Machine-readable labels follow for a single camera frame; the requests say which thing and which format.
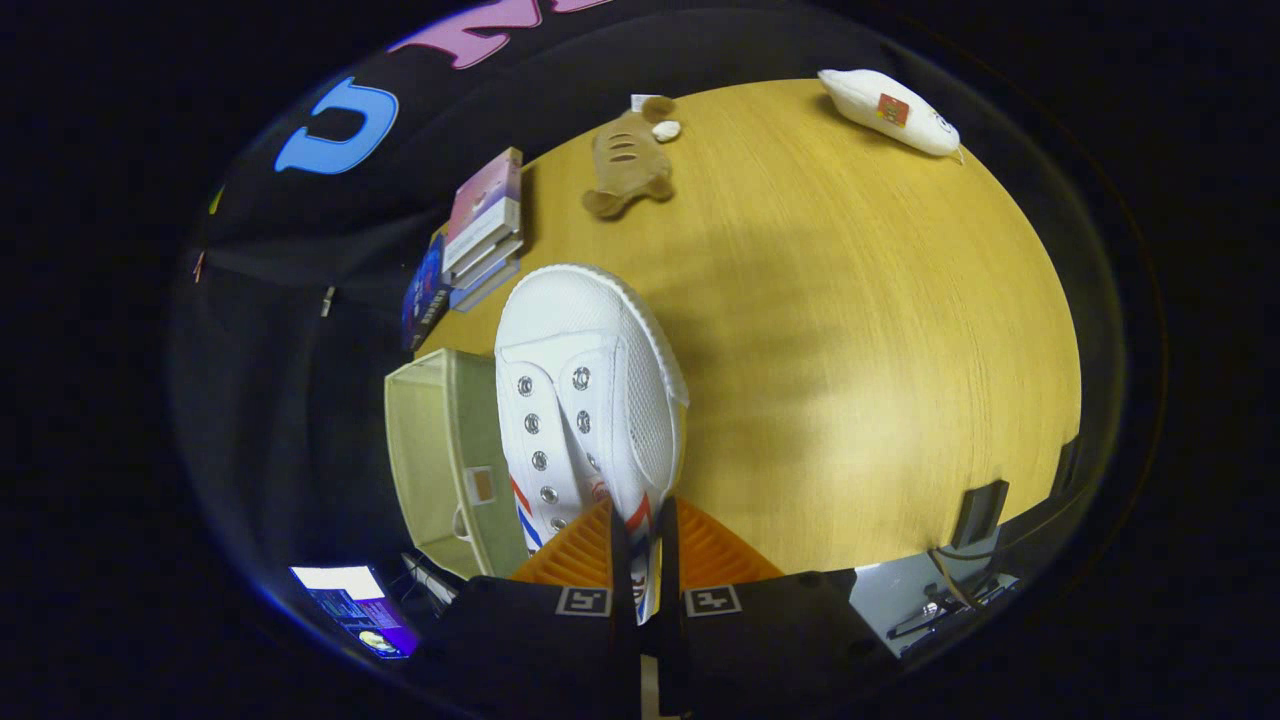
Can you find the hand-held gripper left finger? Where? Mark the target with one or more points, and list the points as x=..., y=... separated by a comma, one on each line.
x=622, y=560

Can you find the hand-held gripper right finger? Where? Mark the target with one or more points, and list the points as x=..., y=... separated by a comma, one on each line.
x=668, y=560

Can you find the green fabric storage box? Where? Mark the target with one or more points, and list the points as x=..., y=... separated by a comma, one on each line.
x=425, y=450

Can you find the computer monitor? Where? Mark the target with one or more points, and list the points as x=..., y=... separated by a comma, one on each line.
x=345, y=600

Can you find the pale blue book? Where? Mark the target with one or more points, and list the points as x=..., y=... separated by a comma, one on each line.
x=485, y=292

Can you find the black stand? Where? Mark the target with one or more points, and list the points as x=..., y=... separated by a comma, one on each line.
x=980, y=510

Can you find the grey book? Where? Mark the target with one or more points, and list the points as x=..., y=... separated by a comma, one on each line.
x=490, y=262

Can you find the dark blue book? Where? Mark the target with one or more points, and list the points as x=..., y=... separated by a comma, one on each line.
x=425, y=295

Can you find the pink book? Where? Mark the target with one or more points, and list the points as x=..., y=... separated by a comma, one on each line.
x=485, y=185

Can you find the brown plush toy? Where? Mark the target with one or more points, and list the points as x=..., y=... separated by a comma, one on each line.
x=625, y=160

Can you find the white plush toy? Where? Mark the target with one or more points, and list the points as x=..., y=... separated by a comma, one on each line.
x=860, y=100

